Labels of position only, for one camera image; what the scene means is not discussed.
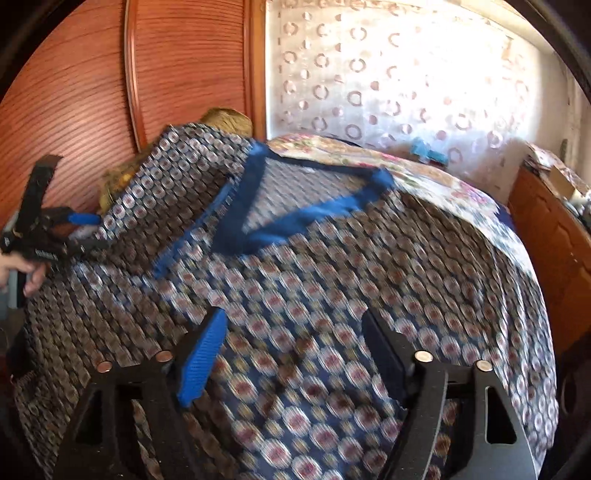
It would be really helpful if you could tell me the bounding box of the wooden side cabinet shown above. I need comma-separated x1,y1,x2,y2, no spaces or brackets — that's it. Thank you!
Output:
507,165,591,358

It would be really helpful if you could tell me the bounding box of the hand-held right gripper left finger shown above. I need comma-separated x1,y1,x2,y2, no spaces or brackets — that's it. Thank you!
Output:
53,307,228,480

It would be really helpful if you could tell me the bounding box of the pink floral quilt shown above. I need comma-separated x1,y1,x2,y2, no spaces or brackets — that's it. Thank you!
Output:
268,133,467,197

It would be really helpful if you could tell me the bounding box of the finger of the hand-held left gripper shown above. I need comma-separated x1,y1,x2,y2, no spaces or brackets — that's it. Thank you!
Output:
45,207,101,230
27,236,112,274

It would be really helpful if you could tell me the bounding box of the bed with blue floral sheet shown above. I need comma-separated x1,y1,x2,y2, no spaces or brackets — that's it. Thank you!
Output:
438,178,519,247

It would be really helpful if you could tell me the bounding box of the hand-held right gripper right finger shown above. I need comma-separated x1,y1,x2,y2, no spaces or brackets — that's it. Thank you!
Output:
361,309,539,480

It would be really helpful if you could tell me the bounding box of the blue tissue packet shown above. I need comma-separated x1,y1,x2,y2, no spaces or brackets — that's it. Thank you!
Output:
412,137,451,165

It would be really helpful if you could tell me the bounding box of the pile of patterned papers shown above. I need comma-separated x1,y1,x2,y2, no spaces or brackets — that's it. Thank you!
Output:
525,141,571,174

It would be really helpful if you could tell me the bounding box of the gold sunflower pillow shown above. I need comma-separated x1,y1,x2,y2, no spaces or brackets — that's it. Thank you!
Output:
99,107,254,215

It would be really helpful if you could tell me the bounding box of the blue-trimmed circle-patterned garment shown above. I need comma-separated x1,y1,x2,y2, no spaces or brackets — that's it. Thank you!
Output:
11,122,561,480

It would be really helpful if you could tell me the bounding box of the circle-patterned sheer curtain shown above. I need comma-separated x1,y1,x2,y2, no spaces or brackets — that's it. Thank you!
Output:
264,0,534,160

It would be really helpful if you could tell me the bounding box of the person's left hand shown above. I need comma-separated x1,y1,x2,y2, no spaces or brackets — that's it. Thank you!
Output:
0,255,48,297

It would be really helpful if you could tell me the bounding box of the cardboard box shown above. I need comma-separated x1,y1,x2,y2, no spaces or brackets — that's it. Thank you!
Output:
549,165,591,197

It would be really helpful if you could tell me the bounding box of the wooden headboard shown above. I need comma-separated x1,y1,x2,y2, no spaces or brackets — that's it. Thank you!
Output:
0,0,267,229

